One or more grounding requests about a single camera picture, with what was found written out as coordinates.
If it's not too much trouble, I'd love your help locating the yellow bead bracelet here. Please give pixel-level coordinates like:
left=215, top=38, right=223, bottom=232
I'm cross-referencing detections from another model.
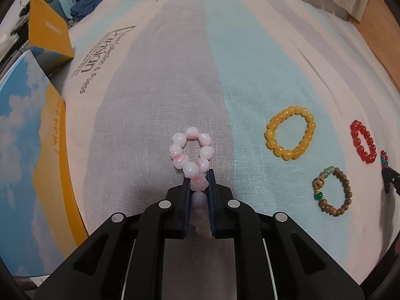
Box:
left=264, top=105, right=317, bottom=161

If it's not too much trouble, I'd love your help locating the pink bead bracelet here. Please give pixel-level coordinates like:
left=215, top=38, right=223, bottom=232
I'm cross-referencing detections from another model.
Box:
left=169, top=126, right=215, bottom=240

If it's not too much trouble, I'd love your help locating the brown wooden bead bracelet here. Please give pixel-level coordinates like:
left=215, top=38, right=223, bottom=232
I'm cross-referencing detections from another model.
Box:
left=313, top=165, right=353, bottom=216

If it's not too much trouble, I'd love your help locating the dark blue cloth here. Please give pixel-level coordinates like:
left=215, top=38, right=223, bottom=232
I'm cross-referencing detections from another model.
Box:
left=70, top=0, right=107, bottom=22

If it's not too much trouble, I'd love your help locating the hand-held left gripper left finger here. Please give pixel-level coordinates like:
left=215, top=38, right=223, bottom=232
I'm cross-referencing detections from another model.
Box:
left=34, top=176, right=192, bottom=300

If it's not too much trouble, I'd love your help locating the teal cloth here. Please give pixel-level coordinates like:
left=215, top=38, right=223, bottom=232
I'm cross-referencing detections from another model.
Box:
left=48, top=0, right=77, bottom=21

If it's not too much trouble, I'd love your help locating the large sky print box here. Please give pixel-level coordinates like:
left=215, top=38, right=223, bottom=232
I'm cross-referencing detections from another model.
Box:
left=0, top=49, right=89, bottom=277

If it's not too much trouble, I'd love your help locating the black object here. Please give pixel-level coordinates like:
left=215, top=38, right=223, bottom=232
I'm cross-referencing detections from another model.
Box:
left=0, top=6, right=30, bottom=66

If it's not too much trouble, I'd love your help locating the striped bed sheet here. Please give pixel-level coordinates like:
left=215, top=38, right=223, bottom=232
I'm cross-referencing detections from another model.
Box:
left=40, top=0, right=400, bottom=300

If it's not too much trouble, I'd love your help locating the yellow cardboard box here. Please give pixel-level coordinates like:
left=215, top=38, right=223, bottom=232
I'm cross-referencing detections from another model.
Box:
left=26, top=0, right=75, bottom=77

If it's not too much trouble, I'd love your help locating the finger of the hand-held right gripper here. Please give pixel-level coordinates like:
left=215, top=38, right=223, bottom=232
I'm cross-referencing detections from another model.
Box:
left=383, top=167, right=400, bottom=194

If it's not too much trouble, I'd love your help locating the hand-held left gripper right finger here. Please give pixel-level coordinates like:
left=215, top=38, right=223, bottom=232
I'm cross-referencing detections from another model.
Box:
left=206, top=169, right=365, bottom=300

